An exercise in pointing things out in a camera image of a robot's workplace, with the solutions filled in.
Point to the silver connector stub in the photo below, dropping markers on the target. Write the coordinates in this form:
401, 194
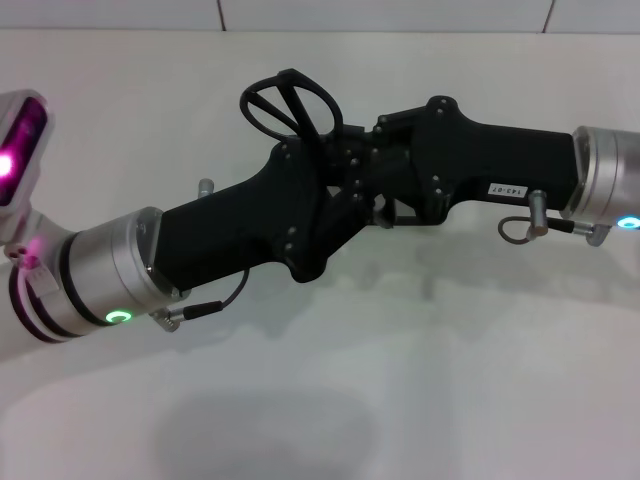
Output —
538, 212
206, 189

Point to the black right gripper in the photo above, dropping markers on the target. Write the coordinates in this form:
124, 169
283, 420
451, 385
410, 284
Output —
500, 160

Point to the silver left connector stub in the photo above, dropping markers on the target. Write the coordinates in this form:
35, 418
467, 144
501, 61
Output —
206, 189

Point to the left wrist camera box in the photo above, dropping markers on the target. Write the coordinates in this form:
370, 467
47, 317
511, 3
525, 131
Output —
25, 150

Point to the silver right connector stub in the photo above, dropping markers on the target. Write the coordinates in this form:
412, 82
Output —
538, 212

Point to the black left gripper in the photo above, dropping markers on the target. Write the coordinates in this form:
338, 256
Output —
240, 225

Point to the black thin-framed glasses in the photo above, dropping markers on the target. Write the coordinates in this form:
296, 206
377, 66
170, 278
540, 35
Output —
292, 76

